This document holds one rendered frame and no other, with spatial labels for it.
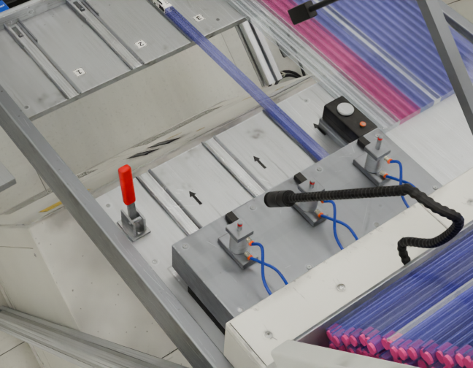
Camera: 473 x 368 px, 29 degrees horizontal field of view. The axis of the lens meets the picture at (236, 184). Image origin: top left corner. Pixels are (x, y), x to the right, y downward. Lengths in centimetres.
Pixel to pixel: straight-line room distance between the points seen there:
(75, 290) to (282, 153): 49
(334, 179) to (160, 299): 27
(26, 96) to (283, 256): 48
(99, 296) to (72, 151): 70
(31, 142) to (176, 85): 109
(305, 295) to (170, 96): 135
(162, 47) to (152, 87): 89
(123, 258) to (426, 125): 49
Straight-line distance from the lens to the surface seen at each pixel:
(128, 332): 163
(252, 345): 101
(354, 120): 128
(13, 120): 133
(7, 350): 221
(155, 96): 232
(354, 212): 116
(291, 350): 84
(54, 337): 164
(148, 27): 147
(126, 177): 113
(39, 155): 128
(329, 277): 107
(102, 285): 160
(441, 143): 135
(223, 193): 123
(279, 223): 113
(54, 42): 145
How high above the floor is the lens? 214
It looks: 64 degrees down
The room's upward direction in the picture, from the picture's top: 84 degrees clockwise
